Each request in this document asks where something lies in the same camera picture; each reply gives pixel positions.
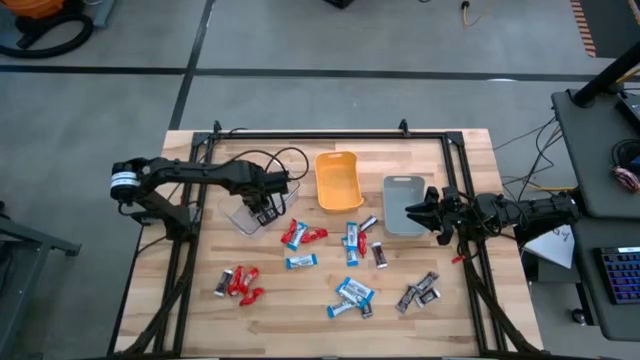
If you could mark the dark mat with striped edge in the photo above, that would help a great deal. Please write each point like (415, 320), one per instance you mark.
(615, 25)

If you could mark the blue white candy bar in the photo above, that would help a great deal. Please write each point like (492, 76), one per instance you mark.
(351, 257)
(297, 235)
(301, 261)
(360, 287)
(341, 308)
(349, 296)
(352, 234)

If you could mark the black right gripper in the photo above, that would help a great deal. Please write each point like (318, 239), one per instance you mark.
(452, 212)

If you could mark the black metal table frame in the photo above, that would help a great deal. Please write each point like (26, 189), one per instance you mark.
(325, 135)

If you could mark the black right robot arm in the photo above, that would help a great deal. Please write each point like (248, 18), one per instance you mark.
(540, 210)

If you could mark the clear plastic basket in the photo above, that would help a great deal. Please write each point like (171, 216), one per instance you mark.
(235, 212)

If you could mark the grey desk top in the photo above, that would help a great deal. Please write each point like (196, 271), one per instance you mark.
(600, 305)
(590, 150)

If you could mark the blue grey floor box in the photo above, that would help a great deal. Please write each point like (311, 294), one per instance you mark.
(102, 12)

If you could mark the small red tag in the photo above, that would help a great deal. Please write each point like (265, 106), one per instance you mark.
(457, 259)

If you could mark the orange vacuum cleaner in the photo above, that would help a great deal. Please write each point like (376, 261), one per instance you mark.
(35, 7)

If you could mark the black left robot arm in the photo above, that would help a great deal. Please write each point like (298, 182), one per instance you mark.
(200, 172)

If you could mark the black caster wheel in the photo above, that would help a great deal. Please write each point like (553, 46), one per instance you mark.
(580, 316)

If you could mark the black desk pole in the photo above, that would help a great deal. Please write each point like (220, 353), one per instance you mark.
(605, 75)

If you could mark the white paper sheet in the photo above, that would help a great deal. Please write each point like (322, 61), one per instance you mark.
(555, 247)

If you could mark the grey plastic basket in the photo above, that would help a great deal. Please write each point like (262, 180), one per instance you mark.
(400, 205)

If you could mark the yellow plastic basket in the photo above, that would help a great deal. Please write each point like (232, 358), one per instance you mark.
(339, 185)

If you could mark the backlit black keyboard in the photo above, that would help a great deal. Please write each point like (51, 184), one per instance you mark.
(620, 275)

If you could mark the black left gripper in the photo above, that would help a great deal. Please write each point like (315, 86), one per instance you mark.
(262, 187)

